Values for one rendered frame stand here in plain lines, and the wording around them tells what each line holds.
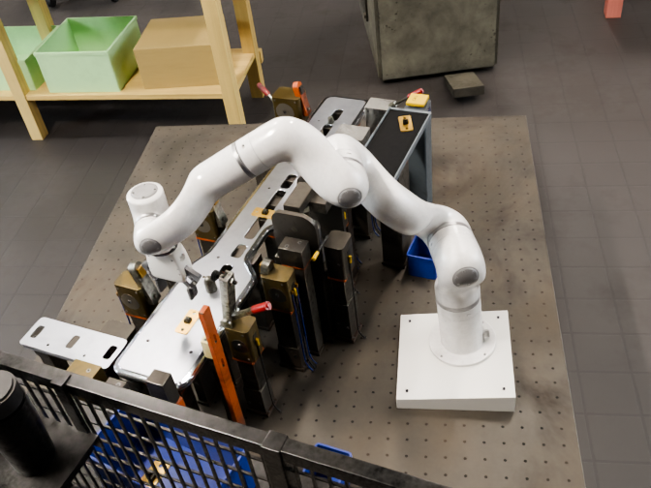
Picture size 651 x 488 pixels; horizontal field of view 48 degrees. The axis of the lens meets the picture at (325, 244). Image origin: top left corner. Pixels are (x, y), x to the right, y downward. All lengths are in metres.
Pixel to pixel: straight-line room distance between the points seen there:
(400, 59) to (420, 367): 2.97
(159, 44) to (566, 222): 2.46
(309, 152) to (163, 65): 2.94
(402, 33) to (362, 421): 3.09
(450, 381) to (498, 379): 0.13
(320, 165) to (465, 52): 3.32
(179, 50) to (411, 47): 1.42
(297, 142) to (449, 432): 0.90
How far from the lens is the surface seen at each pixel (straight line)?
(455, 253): 1.80
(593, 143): 4.31
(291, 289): 1.95
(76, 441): 1.27
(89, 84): 4.70
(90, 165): 4.65
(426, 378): 2.09
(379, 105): 2.59
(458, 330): 2.04
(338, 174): 1.58
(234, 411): 1.98
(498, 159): 2.93
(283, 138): 1.59
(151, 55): 4.47
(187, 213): 1.63
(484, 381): 2.07
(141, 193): 1.70
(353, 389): 2.13
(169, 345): 1.94
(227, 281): 1.74
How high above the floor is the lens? 2.39
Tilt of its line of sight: 41 degrees down
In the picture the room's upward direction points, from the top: 8 degrees counter-clockwise
